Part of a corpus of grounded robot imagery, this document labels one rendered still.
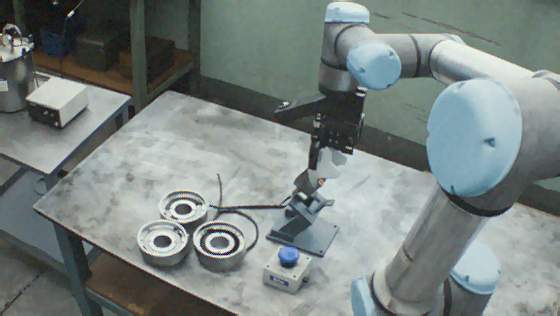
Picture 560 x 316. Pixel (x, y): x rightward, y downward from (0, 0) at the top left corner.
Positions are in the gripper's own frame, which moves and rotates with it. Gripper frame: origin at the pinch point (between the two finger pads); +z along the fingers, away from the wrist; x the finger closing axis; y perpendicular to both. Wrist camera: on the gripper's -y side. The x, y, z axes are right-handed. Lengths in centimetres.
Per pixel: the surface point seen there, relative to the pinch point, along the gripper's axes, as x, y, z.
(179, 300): -5.7, -26.9, 41.6
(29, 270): 22, -113, 95
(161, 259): -20.1, -23.1, 14.8
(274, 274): -15.5, -1.3, 13.4
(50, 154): 15, -82, 27
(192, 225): -8.2, -21.7, 13.9
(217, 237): -9.1, -15.7, 14.2
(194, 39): 163, -105, 46
